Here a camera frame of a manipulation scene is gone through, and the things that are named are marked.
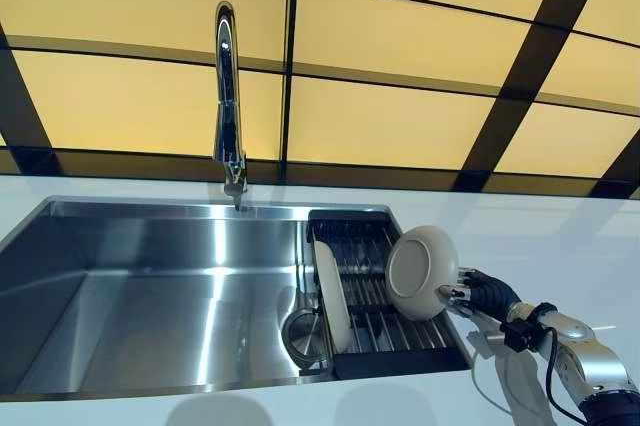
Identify right robot hand black glove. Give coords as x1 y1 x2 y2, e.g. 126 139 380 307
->
434 267 522 322

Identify cream ceramic plate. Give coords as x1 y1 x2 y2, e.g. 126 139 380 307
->
313 240 354 354
384 224 462 323

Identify black dish drying rack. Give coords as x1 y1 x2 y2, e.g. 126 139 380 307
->
305 208 474 382

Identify round steel sink strainer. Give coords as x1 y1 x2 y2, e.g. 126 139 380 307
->
280 307 332 365

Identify chrome gooseneck kitchen faucet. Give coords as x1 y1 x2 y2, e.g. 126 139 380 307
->
213 0 250 213

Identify stainless steel sink basin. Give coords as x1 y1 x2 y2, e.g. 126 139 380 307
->
0 194 474 403

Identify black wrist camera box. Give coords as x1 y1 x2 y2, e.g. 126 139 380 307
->
499 317 544 353

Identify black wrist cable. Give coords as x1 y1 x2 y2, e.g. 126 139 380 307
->
541 327 592 426

